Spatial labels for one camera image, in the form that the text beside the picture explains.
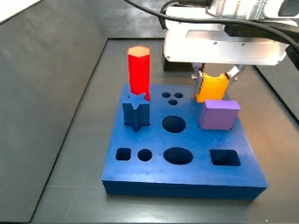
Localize black arch fixture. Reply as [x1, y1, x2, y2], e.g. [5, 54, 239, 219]
[163, 59, 192, 72]

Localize purple rectangular block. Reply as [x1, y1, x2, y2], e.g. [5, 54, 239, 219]
[199, 100, 240, 130]

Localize black camera cable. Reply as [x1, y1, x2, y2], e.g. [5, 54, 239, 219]
[123, 0, 299, 52]

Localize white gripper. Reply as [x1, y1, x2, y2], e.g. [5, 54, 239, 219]
[163, 6, 289, 95]

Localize red hexagonal prism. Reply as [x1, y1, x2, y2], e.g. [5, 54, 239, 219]
[127, 45, 151, 100]

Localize blue star prism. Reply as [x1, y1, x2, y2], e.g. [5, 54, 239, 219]
[123, 93, 149, 131]

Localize yellow arch object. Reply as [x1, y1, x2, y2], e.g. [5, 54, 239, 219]
[195, 73, 229, 102]

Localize blue shape sorter block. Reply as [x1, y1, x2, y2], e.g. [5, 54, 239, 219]
[101, 85, 267, 201]

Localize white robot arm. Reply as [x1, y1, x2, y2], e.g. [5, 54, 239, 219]
[160, 0, 299, 101]

